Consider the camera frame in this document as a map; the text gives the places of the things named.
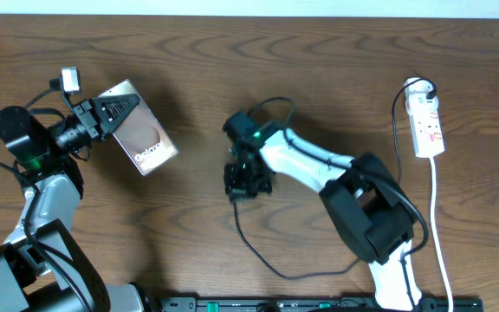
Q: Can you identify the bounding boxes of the black charger cable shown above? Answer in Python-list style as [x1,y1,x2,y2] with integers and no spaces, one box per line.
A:
[231,76,438,281]

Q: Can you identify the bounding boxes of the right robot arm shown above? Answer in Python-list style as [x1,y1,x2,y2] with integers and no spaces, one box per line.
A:
[223,112,425,311]

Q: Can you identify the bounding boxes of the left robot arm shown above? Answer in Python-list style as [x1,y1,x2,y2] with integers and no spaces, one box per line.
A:
[0,94,152,311]

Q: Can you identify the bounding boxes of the white power strip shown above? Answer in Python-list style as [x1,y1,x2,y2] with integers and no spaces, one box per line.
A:
[405,77,444,159]

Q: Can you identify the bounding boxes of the black left camera cable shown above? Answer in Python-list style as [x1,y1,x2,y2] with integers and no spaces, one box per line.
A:
[0,78,94,312]

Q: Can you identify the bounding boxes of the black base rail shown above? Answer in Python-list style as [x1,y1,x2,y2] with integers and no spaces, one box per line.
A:
[159,296,484,312]

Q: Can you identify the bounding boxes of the white power strip cord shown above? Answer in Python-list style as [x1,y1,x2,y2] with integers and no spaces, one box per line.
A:
[428,156,455,312]

